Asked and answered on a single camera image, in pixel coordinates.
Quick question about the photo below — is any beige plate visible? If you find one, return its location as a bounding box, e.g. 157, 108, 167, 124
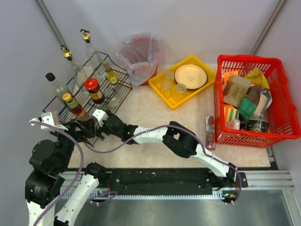
174, 65, 208, 89

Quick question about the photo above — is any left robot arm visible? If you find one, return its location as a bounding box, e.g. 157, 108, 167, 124
25, 116, 106, 226

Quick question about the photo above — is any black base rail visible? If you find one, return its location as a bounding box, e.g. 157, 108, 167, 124
61, 167, 250, 196

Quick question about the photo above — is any black wire rack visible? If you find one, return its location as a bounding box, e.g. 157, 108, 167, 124
42, 52, 133, 146

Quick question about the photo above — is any pink white packet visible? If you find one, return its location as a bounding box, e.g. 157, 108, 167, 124
225, 119, 240, 130

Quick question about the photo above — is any red plastic basket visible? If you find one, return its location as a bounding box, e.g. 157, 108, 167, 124
214, 55, 301, 148

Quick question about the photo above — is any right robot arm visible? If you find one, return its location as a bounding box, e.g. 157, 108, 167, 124
86, 114, 242, 183

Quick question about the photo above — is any colourful sponge stack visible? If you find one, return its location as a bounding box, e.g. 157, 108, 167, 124
223, 104, 239, 122

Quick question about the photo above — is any dark sauce bottle black cap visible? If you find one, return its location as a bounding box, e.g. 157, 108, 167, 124
46, 73, 71, 105

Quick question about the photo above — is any green bag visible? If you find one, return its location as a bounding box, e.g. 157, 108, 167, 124
238, 98, 257, 121

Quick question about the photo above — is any sauce bottle yellow cap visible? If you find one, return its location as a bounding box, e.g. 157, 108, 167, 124
63, 93, 88, 121

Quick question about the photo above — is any black round tin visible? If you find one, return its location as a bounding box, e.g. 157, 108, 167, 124
240, 115, 269, 133

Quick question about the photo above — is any red snack packet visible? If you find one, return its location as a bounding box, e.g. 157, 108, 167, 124
205, 116, 216, 150

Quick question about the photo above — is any clear glass cup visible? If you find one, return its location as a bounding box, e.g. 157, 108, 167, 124
175, 83, 187, 95
164, 70, 174, 81
160, 81, 172, 94

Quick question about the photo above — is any grey cable duct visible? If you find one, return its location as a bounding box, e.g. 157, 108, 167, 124
61, 189, 238, 201

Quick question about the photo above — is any brown foil pouch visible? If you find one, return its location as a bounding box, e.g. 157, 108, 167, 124
246, 86, 272, 115

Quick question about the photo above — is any brown paper box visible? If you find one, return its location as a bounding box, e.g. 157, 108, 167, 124
223, 75, 251, 107

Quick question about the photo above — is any glass oil bottle gold spout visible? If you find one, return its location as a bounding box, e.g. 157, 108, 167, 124
60, 45, 88, 89

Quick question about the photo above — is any glass jar metal rim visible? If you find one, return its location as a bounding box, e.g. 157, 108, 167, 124
104, 88, 121, 108

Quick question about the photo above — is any yellow plastic tray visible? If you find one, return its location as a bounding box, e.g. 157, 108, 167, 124
149, 55, 216, 110

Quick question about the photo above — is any red lid chili jar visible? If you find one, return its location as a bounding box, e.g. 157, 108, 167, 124
84, 78, 105, 104

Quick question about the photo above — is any red bin with plastic bag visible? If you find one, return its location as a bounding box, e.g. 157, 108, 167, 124
116, 32, 164, 86

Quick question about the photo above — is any small yellow label bottle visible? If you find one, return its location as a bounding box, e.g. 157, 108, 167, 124
103, 60, 118, 85

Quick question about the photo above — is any yellow snack bag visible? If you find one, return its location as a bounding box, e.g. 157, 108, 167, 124
244, 67, 270, 89

